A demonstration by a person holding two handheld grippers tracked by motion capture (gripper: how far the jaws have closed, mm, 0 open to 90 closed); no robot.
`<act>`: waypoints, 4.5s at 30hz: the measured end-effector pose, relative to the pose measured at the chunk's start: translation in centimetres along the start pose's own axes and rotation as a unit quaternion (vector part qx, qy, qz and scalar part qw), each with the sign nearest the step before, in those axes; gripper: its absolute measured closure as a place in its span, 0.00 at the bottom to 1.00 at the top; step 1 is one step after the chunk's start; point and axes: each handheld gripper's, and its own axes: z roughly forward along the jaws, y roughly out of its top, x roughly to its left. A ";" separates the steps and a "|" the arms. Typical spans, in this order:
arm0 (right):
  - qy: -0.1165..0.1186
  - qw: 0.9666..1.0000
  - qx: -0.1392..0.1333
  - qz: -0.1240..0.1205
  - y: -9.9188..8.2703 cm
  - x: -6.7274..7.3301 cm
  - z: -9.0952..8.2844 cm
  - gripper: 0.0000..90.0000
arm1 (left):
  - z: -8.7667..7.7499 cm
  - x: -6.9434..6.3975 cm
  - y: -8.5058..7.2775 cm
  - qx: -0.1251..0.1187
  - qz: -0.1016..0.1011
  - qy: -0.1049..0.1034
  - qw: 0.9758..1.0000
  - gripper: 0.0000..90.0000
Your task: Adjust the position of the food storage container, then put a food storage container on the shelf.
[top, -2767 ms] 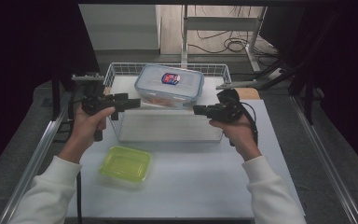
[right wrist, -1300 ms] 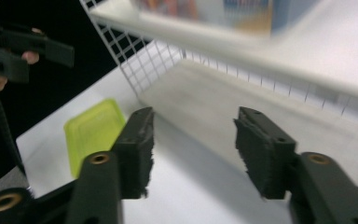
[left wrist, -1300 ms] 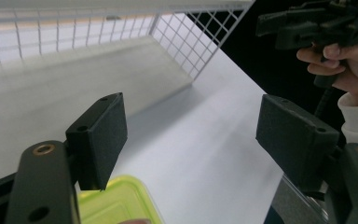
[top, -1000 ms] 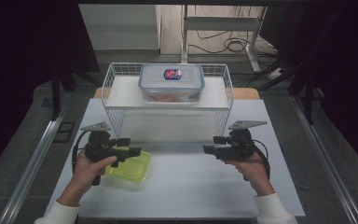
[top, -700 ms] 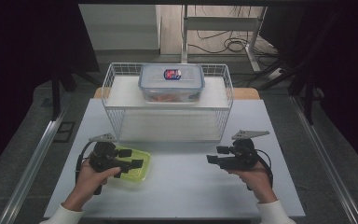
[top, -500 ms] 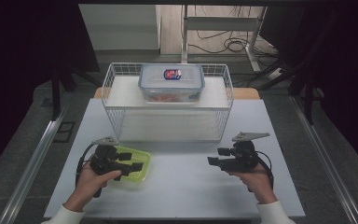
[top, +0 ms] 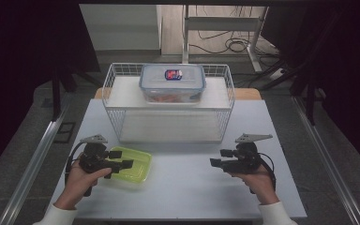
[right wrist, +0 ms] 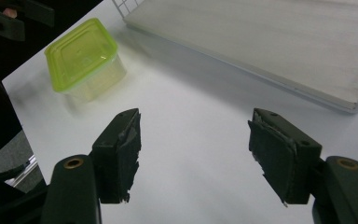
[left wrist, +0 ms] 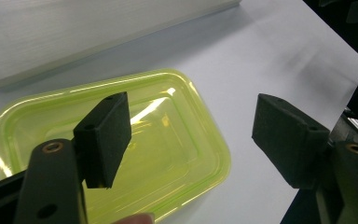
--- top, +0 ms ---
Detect black floor cables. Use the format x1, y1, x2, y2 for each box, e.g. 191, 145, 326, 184
188, 5, 280, 56

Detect green plastic tray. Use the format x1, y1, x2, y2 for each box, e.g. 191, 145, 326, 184
106, 145, 154, 185

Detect aluminium rail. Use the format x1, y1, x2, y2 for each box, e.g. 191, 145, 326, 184
291, 95, 360, 225
0, 93, 73, 225

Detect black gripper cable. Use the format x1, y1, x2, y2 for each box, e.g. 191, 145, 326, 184
249, 152, 278, 195
63, 142, 88, 186

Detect person's right hand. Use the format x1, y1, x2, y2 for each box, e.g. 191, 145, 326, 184
230, 164, 280, 206

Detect person's white sleeve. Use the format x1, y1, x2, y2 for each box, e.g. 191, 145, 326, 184
257, 201, 299, 225
32, 202, 79, 225

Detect black stand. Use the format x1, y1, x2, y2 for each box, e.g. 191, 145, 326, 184
50, 60, 103, 123
249, 46, 327, 127

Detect white wire rack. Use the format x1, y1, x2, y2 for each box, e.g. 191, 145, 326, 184
101, 62, 236, 145

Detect black square floor plate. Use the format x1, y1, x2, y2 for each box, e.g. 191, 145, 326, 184
53, 121, 77, 144

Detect white cabinet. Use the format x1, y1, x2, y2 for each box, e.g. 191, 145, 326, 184
79, 3, 163, 53

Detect wooden table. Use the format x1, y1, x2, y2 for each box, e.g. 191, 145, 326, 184
93, 86, 263, 101

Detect person's left white sleeve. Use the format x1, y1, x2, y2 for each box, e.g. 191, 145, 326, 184
32, 202, 79, 225

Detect clear lidded food container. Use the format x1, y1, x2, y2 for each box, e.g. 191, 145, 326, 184
138, 63, 207, 105

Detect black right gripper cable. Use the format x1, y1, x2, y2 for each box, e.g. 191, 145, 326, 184
249, 152, 278, 195

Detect white metal desk frame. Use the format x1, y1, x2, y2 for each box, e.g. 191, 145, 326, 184
181, 4, 270, 74

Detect person's right white sleeve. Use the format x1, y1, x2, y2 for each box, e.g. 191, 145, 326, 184
257, 201, 299, 225

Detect white power strip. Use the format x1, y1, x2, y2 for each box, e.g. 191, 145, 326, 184
267, 67, 287, 83

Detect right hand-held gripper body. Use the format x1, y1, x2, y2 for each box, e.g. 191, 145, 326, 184
228, 133, 274, 195

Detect person's left hand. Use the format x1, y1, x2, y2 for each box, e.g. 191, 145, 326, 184
52, 154, 113, 211

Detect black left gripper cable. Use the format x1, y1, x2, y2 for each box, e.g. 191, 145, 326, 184
63, 142, 88, 186

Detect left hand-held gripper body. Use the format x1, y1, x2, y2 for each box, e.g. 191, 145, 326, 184
78, 133, 124, 198

